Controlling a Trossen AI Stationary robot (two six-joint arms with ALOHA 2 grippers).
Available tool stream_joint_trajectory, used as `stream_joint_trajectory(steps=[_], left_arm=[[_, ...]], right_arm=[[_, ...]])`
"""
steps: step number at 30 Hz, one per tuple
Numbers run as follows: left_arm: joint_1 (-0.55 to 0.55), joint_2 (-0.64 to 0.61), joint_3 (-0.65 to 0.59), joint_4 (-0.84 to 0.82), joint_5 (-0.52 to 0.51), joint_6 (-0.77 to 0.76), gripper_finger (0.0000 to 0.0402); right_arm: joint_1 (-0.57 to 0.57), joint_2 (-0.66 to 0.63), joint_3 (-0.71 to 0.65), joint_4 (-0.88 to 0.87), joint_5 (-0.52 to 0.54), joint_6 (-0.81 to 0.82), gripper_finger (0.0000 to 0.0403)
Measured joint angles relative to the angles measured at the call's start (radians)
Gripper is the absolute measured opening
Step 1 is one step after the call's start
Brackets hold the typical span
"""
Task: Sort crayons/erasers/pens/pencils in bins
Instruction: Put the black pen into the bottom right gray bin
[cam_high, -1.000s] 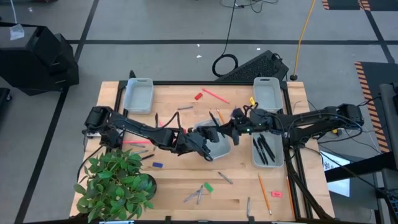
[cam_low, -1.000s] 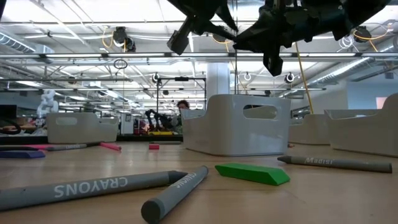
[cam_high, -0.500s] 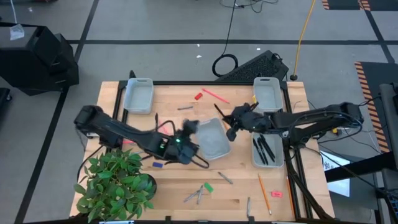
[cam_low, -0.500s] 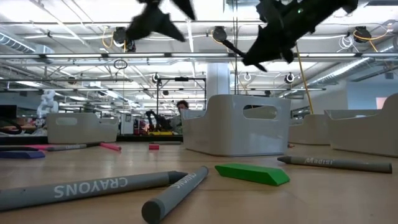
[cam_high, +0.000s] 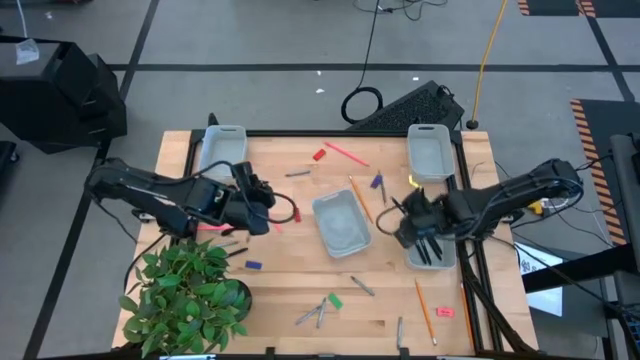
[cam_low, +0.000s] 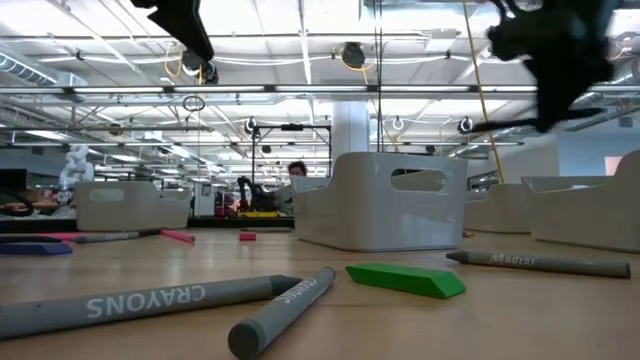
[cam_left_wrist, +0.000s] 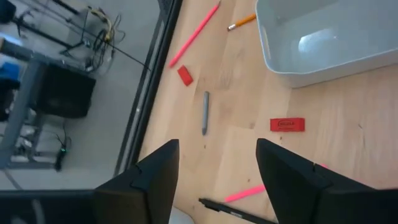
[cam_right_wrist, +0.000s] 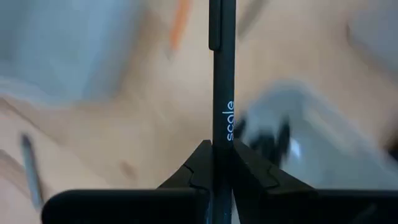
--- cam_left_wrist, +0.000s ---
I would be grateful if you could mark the black aluminium table frame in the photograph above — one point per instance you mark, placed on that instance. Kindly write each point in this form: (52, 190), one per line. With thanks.
(152, 93)

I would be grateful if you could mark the black adapter with green light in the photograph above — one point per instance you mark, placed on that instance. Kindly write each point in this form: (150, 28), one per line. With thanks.
(61, 158)

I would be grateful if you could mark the orange pencil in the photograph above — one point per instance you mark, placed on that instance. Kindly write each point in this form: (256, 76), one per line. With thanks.
(244, 21)

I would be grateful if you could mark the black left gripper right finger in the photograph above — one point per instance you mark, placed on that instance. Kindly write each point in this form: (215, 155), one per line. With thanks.
(304, 193)

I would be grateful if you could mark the black pen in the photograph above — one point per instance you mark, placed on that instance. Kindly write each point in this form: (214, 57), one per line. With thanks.
(230, 211)

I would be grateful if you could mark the grey metal desk frame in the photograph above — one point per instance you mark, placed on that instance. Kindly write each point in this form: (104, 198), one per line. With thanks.
(21, 102)

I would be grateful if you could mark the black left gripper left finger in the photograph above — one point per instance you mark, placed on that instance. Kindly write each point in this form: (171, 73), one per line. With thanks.
(149, 186)

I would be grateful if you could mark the grey crayon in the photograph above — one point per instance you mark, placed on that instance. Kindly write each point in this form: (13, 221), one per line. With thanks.
(205, 113)

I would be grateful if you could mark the red eraser with black logo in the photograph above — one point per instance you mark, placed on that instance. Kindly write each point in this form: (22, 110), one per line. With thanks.
(287, 124)

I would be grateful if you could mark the pink pencil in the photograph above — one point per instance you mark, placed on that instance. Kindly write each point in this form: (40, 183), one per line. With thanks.
(194, 34)
(244, 193)

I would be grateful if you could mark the plain red eraser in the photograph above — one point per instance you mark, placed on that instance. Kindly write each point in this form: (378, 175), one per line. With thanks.
(185, 75)

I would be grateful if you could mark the grey plastic bin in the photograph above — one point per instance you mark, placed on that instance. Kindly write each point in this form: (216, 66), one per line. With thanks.
(326, 40)

